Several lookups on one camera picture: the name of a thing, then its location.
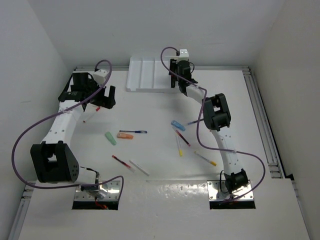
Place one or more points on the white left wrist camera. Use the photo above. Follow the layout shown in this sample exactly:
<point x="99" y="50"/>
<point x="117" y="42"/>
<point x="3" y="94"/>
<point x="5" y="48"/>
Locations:
<point x="100" y="76"/>

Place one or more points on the blue gel pen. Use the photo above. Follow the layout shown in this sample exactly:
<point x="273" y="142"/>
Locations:
<point x="194" y="122"/>

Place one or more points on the white divided organizer tray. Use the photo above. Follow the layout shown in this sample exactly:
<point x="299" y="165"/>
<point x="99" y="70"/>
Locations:
<point x="148" y="75"/>

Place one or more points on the red tip white pen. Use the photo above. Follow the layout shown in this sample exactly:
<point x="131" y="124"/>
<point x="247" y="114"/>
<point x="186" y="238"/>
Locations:
<point x="91" y="115"/>

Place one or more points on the blue ballpoint pen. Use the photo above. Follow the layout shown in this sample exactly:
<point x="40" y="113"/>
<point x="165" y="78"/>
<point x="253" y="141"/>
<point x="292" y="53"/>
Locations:
<point x="134" y="131"/>

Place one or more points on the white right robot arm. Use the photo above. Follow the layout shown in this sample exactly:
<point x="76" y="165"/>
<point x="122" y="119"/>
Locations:
<point x="217" y="119"/>

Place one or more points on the blue eraser case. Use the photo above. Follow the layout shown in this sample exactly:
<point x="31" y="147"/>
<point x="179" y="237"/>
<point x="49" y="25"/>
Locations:
<point x="177" y="125"/>

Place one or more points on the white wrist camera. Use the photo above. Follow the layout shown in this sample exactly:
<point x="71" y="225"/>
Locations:
<point x="183" y="55"/>
<point x="100" y="76"/>

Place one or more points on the green eraser case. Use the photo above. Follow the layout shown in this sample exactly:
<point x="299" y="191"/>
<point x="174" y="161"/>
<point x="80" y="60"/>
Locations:
<point x="110" y="138"/>

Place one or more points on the white marker pen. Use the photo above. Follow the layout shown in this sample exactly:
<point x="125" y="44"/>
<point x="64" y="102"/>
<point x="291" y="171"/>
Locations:
<point x="139" y="168"/>

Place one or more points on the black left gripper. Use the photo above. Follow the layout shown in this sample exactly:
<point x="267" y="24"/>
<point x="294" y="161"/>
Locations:
<point x="105" y="101"/>

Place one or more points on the yellow tip white marker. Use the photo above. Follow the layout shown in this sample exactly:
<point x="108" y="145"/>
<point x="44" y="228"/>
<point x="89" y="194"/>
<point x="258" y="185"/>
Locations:
<point x="178" y="145"/>
<point x="205" y="159"/>

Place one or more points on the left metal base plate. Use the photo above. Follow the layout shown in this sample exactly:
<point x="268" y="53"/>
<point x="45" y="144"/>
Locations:
<point x="106" y="192"/>

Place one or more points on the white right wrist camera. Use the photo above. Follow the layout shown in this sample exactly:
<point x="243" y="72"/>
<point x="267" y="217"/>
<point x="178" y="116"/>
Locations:
<point x="183" y="55"/>

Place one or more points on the metal base plate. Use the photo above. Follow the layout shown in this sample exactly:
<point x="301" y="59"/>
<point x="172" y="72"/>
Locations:
<point x="217" y="192"/>
<point x="106" y="192"/>

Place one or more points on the dark red gel pen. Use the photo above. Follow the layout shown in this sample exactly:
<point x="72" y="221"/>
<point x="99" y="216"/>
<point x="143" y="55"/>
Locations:
<point x="182" y="137"/>

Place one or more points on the orange eraser case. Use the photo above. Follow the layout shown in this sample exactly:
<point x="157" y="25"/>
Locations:
<point x="121" y="135"/>

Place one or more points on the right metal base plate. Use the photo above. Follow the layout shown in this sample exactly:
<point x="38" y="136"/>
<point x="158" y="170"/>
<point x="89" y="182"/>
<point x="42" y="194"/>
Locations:
<point x="217" y="192"/>

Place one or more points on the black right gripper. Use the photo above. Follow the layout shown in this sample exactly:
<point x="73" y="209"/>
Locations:
<point x="174" y="64"/>

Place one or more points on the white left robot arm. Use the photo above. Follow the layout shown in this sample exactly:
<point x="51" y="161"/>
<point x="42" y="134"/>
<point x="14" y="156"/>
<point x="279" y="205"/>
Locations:
<point x="53" y="160"/>

